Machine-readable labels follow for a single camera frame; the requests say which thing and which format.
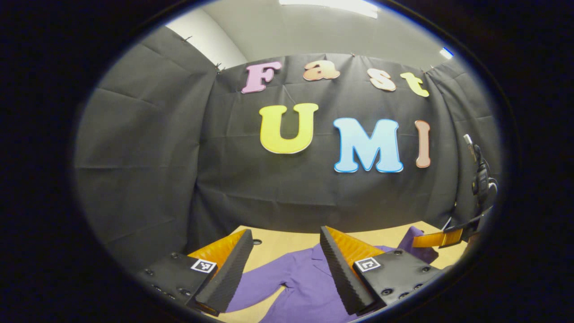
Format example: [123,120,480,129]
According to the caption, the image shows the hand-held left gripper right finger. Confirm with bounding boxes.
[320,226,449,315]

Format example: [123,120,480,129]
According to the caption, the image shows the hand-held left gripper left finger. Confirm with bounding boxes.
[136,229,254,317]

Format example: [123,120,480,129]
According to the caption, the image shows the purple button shirt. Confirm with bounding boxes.
[224,226,440,323]

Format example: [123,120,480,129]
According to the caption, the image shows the black backdrop cloth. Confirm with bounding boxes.
[74,25,503,274]

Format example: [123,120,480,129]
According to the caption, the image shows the long ceiling light panel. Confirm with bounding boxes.
[279,0,379,19]

